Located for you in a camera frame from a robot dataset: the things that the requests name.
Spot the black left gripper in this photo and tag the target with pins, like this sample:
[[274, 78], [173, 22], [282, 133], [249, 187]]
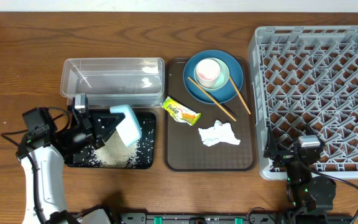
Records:
[[89, 132]]

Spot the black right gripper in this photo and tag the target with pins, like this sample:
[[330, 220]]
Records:
[[284, 155]]

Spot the pile of rice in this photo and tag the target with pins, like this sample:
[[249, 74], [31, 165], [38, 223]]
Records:
[[117, 152]]

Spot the light blue bowl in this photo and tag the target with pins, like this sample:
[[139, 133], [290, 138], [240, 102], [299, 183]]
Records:
[[129, 128]]

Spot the white napkin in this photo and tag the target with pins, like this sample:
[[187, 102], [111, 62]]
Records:
[[220, 132]]

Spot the yellow snack wrapper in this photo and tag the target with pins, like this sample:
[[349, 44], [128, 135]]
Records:
[[179, 112]]

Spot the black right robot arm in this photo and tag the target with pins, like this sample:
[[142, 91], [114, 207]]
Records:
[[309, 194]]

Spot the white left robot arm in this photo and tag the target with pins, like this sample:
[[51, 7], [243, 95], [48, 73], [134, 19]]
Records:
[[44, 150]]

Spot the grey dishwasher rack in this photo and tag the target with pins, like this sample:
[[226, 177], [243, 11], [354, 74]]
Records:
[[307, 76]]

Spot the black tray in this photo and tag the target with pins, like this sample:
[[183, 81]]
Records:
[[146, 149]]

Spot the clear plastic bin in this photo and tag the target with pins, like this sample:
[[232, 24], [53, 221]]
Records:
[[135, 81]]

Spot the dark blue plate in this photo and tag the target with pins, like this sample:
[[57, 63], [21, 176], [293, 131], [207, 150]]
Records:
[[225, 93]]

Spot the right wooden chopstick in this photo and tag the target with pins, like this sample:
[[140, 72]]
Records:
[[239, 95]]

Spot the wooden chopstick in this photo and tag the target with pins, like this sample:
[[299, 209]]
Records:
[[239, 95], [212, 99]]

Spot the brown serving tray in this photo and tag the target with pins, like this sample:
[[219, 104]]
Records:
[[183, 148]]

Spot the mint green bowl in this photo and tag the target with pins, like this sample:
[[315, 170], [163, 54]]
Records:
[[223, 78]]

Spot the pink cup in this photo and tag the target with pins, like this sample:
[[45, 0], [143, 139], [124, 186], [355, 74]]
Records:
[[207, 72]]

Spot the left wooden chopstick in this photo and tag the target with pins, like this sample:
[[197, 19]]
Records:
[[212, 99]]

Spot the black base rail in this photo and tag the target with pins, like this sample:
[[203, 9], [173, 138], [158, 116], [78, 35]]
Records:
[[252, 218]]

